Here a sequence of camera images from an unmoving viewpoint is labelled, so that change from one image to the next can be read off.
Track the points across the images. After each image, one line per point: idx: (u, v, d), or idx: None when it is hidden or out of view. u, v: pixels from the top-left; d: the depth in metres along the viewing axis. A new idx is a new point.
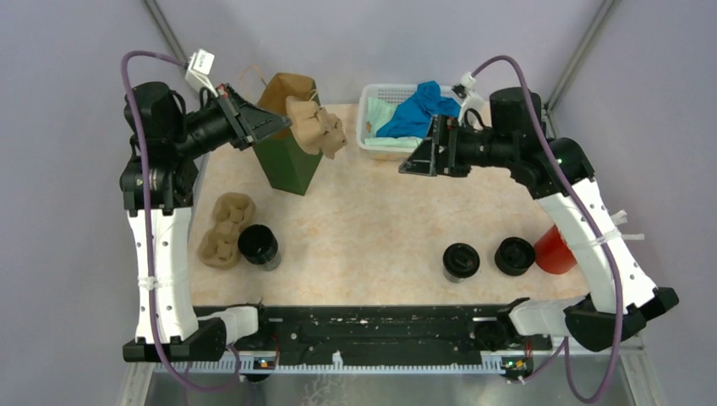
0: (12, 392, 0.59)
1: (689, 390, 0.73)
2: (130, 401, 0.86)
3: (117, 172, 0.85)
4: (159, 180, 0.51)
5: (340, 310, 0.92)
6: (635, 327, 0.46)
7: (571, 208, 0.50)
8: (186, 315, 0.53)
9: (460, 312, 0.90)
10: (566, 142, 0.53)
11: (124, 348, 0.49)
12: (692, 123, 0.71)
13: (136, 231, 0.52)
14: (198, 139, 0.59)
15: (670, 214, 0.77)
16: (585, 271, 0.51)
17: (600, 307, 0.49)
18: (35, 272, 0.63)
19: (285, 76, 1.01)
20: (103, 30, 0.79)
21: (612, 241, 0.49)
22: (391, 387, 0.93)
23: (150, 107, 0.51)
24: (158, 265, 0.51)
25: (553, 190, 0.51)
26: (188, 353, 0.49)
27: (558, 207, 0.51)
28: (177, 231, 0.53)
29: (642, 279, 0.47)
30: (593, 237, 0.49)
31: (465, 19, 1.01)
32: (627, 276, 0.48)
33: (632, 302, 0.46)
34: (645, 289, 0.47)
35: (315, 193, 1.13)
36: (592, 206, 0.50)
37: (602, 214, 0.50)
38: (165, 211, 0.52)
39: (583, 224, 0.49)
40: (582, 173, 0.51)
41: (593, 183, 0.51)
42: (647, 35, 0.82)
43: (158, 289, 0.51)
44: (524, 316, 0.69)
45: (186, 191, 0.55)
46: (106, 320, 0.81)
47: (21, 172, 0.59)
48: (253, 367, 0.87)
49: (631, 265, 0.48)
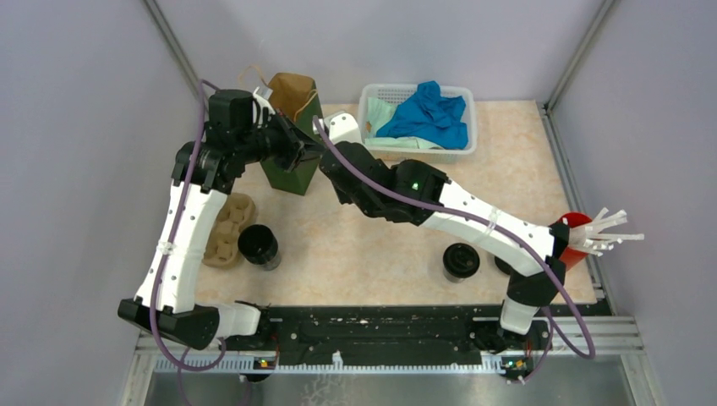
0: (12, 390, 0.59)
1: (690, 391, 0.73)
2: (130, 401, 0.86)
3: (117, 172, 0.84)
4: (207, 161, 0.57)
5: (340, 311, 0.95)
6: (562, 270, 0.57)
7: (452, 217, 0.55)
8: (185, 292, 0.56)
9: (460, 312, 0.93)
10: (410, 167, 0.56)
11: (122, 303, 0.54)
12: (692, 123, 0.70)
13: (174, 199, 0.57)
14: (256, 145, 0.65)
15: (670, 214, 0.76)
16: (497, 252, 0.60)
17: (528, 271, 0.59)
18: (35, 273, 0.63)
19: (286, 76, 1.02)
20: (104, 31, 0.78)
21: (499, 222, 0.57)
22: (391, 387, 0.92)
23: (230, 101, 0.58)
24: (178, 235, 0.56)
25: (429, 213, 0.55)
26: (172, 326, 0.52)
27: (441, 222, 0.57)
28: (206, 211, 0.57)
29: (536, 227, 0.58)
30: (484, 227, 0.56)
31: (465, 19, 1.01)
32: (528, 236, 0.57)
33: (546, 253, 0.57)
34: (544, 236, 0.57)
35: (315, 193, 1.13)
36: (466, 203, 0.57)
37: (476, 203, 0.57)
38: (204, 189, 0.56)
39: (470, 222, 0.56)
40: (439, 181, 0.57)
41: (450, 185, 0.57)
42: (646, 35, 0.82)
43: (170, 257, 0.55)
44: (512, 318, 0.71)
45: (227, 179, 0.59)
46: (106, 320, 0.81)
47: (20, 173, 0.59)
48: (253, 366, 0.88)
49: (523, 226, 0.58)
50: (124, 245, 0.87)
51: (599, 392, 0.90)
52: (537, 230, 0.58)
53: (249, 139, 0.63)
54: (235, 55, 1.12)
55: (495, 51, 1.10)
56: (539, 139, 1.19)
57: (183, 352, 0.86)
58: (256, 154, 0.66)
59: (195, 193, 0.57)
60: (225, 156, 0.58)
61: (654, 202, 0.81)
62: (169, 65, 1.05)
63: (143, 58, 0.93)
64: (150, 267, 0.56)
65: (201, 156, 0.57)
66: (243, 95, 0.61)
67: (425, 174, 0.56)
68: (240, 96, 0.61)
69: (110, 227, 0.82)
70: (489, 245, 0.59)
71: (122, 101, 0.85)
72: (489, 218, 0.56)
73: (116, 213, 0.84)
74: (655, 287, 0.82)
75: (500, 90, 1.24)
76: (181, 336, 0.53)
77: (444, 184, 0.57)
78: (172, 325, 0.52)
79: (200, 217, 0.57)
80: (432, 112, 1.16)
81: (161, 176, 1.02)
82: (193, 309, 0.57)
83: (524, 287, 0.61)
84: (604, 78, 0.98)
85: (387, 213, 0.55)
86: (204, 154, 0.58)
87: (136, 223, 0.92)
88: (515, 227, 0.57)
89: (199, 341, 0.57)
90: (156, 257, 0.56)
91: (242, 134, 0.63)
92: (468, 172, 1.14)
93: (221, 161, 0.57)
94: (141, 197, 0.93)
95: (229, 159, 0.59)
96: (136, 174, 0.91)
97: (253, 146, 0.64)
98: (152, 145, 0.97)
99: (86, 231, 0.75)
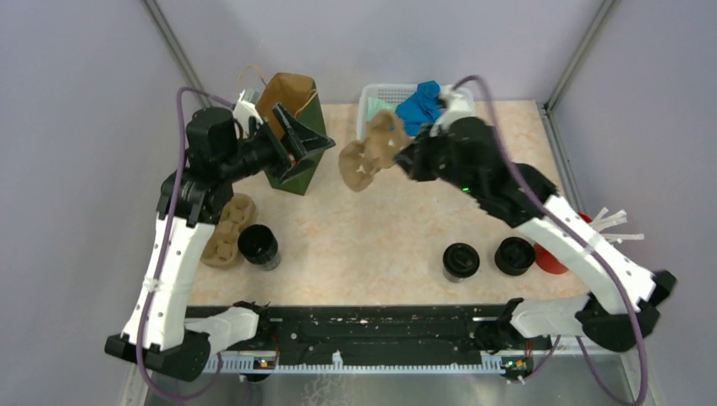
0: (13, 389, 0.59)
1: (690, 391, 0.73)
2: (130, 401, 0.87)
3: (117, 172, 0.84)
4: (191, 193, 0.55)
5: (340, 310, 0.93)
6: (650, 320, 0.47)
7: (551, 227, 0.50)
8: (172, 328, 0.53)
9: (460, 312, 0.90)
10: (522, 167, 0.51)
11: (105, 342, 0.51)
12: (691, 123, 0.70)
13: (159, 233, 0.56)
14: (244, 163, 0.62)
15: (670, 215, 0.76)
16: (584, 277, 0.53)
17: (613, 308, 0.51)
18: (37, 273, 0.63)
19: (286, 76, 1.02)
20: (103, 31, 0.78)
21: (598, 246, 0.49)
22: (391, 386, 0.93)
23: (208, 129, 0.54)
24: (165, 271, 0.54)
25: (528, 216, 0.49)
26: (161, 364, 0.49)
27: (537, 228, 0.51)
28: (194, 244, 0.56)
29: (639, 270, 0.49)
30: (581, 249, 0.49)
31: (465, 19, 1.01)
32: (626, 272, 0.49)
33: (639, 296, 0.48)
34: (644, 280, 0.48)
35: (315, 193, 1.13)
36: (568, 219, 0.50)
37: (579, 224, 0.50)
38: (189, 223, 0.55)
39: (566, 239, 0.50)
40: (547, 190, 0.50)
41: (559, 197, 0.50)
42: (647, 35, 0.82)
43: (156, 294, 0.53)
44: (527, 321, 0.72)
45: (214, 210, 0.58)
46: (107, 320, 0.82)
47: (19, 173, 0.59)
48: (252, 366, 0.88)
49: (622, 260, 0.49)
50: (125, 246, 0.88)
51: (599, 392, 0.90)
52: (638, 271, 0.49)
53: (235, 162, 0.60)
54: (236, 55, 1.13)
55: (495, 52, 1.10)
56: (539, 139, 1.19)
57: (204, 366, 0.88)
58: (246, 172, 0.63)
59: (182, 226, 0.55)
60: (211, 188, 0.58)
61: (654, 201, 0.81)
62: (168, 65, 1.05)
63: (144, 58, 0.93)
64: (136, 304, 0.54)
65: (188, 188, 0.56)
66: (222, 120, 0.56)
67: (538, 181, 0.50)
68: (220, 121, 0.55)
69: (110, 227, 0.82)
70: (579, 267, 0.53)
71: (122, 101, 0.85)
72: (589, 241, 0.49)
73: (117, 213, 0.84)
74: None
75: (500, 89, 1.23)
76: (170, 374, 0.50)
77: (551, 196, 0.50)
78: (160, 363, 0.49)
79: (187, 251, 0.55)
80: (432, 112, 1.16)
81: (161, 176, 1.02)
82: (182, 343, 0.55)
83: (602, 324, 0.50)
84: (604, 78, 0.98)
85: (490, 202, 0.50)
86: (186, 185, 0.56)
87: (136, 224, 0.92)
88: (614, 257, 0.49)
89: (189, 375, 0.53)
90: (142, 294, 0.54)
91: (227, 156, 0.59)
92: None
93: (208, 194, 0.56)
94: (141, 197, 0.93)
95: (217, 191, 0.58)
96: (136, 175, 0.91)
97: (240, 167, 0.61)
98: (152, 146, 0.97)
99: (86, 231, 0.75)
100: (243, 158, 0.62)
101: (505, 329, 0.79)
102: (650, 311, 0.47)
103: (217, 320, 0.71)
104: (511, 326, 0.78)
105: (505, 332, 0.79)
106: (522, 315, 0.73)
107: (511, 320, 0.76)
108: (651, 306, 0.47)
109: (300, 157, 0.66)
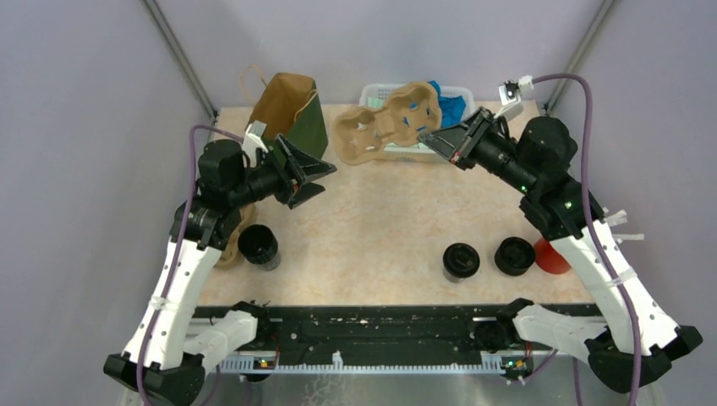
0: (13, 390, 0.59)
1: (691, 391, 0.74)
2: (130, 401, 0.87)
3: (118, 172, 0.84)
4: (205, 219, 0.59)
5: (340, 310, 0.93)
6: (659, 368, 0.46)
7: (586, 250, 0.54)
8: (173, 348, 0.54)
9: (460, 312, 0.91)
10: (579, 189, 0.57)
11: (108, 359, 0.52)
12: (692, 124, 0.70)
13: (169, 254, 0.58)
14: (251, 190, 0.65)
15: (670, 215, 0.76)
16: (604, 312, 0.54)
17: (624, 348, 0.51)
18: (39, 274, 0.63)
19: (285, 76, 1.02)
20: (104, 31, 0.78)
21: (630, 282, 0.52)
22: (391, 386, 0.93)
23: (217, 161, 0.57)
24: (172, 290, 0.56)
25: (565, 233, 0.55)
26: (159, 383, 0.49)
27: (573, 248, 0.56)
28: (201, 266, 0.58)
29: (665, 320, 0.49)
30: (610, 279, 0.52)
31: (465, 19, 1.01)
32: (648, 315, 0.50)
33: (654, 342, 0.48)
34: (665, 327, 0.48)
35: (315, 193, 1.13)
36: (606, 248, 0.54)
37: (615, 255, 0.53)
38: (200, 245, 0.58)
39: (598, 266, 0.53)
40: (594, 213, 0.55)
41: (603, 223, 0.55)
42: (648, 35, 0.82)
43: (162, 313, 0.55)
44: (533, 330, 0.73)
45: (223, 234, 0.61)
46: (109, 320, 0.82)
47: (22, 174, 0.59)
48: (253, 366, 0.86)
49: (651, 305, 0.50)
50: (126, 246, 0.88)
51: (599, 392, 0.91)
52: (662, 318, 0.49)
53: (242, 189, 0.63)
54: (235, 56, 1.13)
55: (495, 52, 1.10)
56: None
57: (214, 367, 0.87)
58: (254, 200, 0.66)
59: (191, 248, 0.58)
60: (222, 215, 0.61)
61: (654, 201, 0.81)
62: (168, 65, 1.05)
63: (144, 59, 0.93)
64: (141, 322, 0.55)
65: (202, 214, 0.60)
66: (232, 151, 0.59)
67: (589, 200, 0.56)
68: (228, 153, 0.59)
69: (112, 227, 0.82)
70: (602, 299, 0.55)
71: (123, 102, 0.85)
72: (620, 275, 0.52)
73: (117, 214, 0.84)
74: (655, 288, 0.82)
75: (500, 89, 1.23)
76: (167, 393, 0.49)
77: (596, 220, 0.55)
78: (158, 381, 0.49)
79: (195, 272, 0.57)
80: None
81: (162, 177, 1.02)
82: (179, 364, 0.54)
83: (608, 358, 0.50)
84: (604, 79, 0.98)
85: (533, 208, 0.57)
86: (199, 212, 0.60)
87: (138, 225, 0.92)
88: (642, 298, 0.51)
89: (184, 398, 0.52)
90: (149, 313, 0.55)
91: (234, 185, 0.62)
92: (468, 172, 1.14)
93: (219, 220, 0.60)
94: (143, 197, 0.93)
95: (227, 217, 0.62)
96: (137, 175, 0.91)
97: (248, 194, 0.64)
98: (153, 146, 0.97)
99: (88, 231, 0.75)
100: (250, 184, 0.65)
101: (506, 322, 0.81)
102: (662, 359, 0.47)
103: (214, 331, 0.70)
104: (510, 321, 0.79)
105: (508, 326, 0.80)
106: (526, 318, 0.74)
107: (515, 320, 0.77)
108: (663, 355, 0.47)
109: (302, 183, 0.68)
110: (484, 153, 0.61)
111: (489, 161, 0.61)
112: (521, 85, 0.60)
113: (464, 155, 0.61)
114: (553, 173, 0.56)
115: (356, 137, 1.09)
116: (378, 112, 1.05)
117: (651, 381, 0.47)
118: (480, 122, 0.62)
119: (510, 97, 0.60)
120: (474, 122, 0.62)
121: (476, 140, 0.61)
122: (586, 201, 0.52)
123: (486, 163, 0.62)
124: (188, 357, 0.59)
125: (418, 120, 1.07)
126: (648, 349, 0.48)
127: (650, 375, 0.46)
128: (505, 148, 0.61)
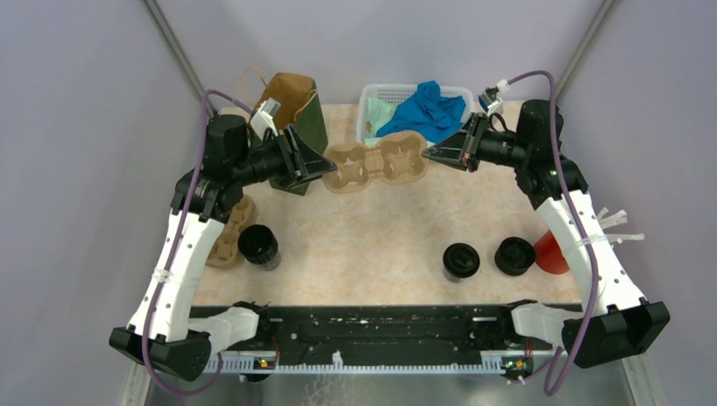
0: (13, 391, 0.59)
1: (692, 392, 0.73)
2: (130, 401, 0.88)
3: (116, 172, 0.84)
4: (205, 190, 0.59)
5: (340, 310, 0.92)
6: (615, 324, 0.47)
7: (562, 212, 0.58)
8: (178, 320, 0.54)
9: (460, 313, 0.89)
10: (567, 162, 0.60)
11: (113, 331, 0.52)
12: (690, 126, 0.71)
13: (171, 227, 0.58)
14: (255, 169, 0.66)
15: (668, 216, 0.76)
16: (576, 273, 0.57)
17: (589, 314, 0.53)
18: (38, 277, 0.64)
19: (286, 76, 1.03)
20: (103, 34, 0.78)
21: (599, 244, 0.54)
22: (390, 386, 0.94)
23: (222, 132, 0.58)
24: (174, 263, 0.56)
25: (547, 196, 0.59)
26: (163, 353, 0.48)
27: (552, 212, 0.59)
28: (205, 238, 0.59)
29: (628, 285, 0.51)
30: (580, 238, 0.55)
31: (466, 19, 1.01)
32: (613, 280, 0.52)
33: (614, 304, 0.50)
34: (628, 290, 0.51)
35: (315, 193, 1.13)
36: (582, 214, 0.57)
37: (592, 222, 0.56)
38: (201, 217, 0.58)
39: (571, 227, 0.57)
40: (578, 185, 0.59)
41: (586, 194, 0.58)
42: (647, 35, 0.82)
43: (165, 286, 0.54)
44: (526, 320, 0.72)
45: (225, 206, 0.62)
46: (107, 320, 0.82)
47: (19, 175, 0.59)
48: (253, 367, 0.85)
49: (617, 271, 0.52)
50: (124, 247, 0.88)
51: (599, 391, 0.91)
52: (622, 284, 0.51)
53: (245, 165, 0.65)
54: (235, 56, 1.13)
55: (496, 52, 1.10)
56: None
57: (220, 364, 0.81)
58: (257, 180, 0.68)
59: (194, 221, 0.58)
60: (224, 187, 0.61)
61: (652, 202, 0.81)
62: (168, 64, 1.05)
63: (143, 59, 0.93)
64: (145, 295, 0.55)
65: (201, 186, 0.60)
66: (237, 123, 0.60)
67: (572, 175, 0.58)
68: (233, 123, 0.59)
69: (111, 230, 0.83)
70: (571, 261, 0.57)
71: (123, 103, 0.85)
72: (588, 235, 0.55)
73: (117, 215, 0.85)
74: (654, 288, 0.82)
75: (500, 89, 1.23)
76: (171, 364, 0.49)
77: (577, 190, 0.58)
78: (163, 353, 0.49)
79: (197, 244, 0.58)
80: (432, 112, 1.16)
81: (161, 177, 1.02)
82: (185, 337, 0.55)
83: (572, 324, 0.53)
84: (604, 79, 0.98)
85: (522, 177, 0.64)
86: (201, 183, 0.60)
87: (136, 224, 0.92)
88: (610, 260, 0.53)
89: (189, 370, 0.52)
90: (151, 286, 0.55)
91: (237, 161, 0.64)
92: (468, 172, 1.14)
93: (221, 191, 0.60)
94: (141, 197, 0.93)
95: (228, 189, 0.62)
96: (135, 178, 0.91)
97: (252, 172, 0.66)
98: (152, 146, 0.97)
99: (87, 233, 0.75)
100: (254, 165, 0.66)
101: (506, 317, 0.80)
102: (618, 318, 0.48)
103: (217, 320, 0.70)
104: (509, 321, 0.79)
105: (506, 320, 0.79)
106: (522, 309, 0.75)
107: (512, 312, 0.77)
108: (619, 315, 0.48)
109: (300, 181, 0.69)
110: (488, 150, 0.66)
111: (494, 155, 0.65)
112: (500, 87, 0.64)
113: (472, 152, 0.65)
114: (540, 143, 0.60)
115: (341, 171, 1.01)
116: (370, 150, 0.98)
117: (609, 339, 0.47)
118: (477, 123, 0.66)
119: (493, 100, 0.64)
120: (471, 124, 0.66)
121: (478, 138, 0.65)
122: (562, 174, 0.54)
123: (494, 158, 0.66)
124: (194, 334, 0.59)
125: (406, 167, 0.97)
126: (607, 309, 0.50)
127: (607, 331, 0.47)
128: (505, 139, 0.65)
